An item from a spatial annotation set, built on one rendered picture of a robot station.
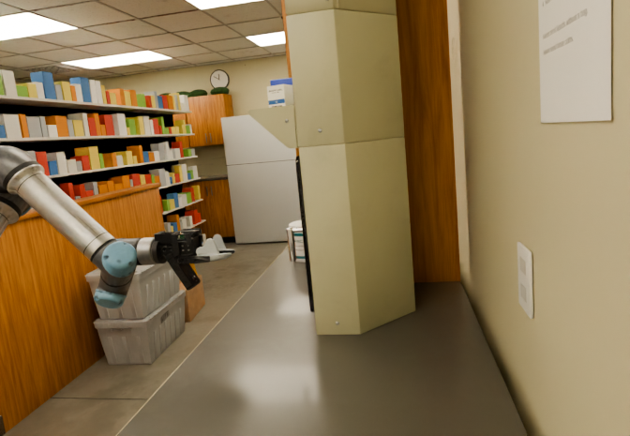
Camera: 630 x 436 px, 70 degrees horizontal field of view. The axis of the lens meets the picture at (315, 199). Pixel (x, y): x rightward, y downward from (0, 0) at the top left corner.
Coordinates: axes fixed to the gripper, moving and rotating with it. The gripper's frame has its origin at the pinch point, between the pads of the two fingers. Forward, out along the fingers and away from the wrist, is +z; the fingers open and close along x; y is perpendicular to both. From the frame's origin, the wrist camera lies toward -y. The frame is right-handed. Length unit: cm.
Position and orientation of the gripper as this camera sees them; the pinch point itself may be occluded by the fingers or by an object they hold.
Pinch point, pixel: (229, 255)
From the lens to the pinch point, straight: 122.0
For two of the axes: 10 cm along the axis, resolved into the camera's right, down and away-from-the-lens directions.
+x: 1.7, -1.6, 9.7
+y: -0.9, -9.9, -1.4
